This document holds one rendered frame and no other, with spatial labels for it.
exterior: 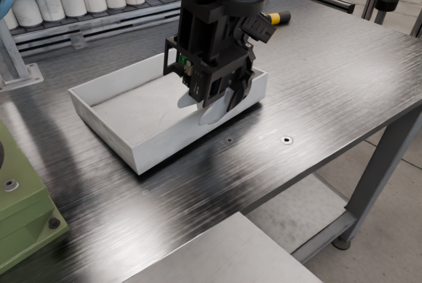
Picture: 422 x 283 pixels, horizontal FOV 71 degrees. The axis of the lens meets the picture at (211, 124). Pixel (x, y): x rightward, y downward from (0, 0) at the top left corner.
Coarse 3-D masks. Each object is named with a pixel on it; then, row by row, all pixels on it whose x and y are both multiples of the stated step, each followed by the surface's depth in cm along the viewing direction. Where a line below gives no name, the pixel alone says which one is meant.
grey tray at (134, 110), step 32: (160, 64) 59; (96, 96) 52; (128, 96) 55; (160, 96) 55; (256, 96) 52; (96, 128) 46; (128, 128) 47; (160, 128) 47; (192, 128) 43; (128, 160) 40; (160, 160) 42
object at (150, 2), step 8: (144, 0) 83; (152, 0) 83; (160, 0) 83; (168, 0) 83; (176, 0) 83; (128, 8) 78; (136, 8) 78; (88, 16) 73; (96, 16) 73; (104, 16) 74; (48, 24) 69; (56, 24) 69; (64, 24) 70; (16, 32) 66; (24, 32) 66
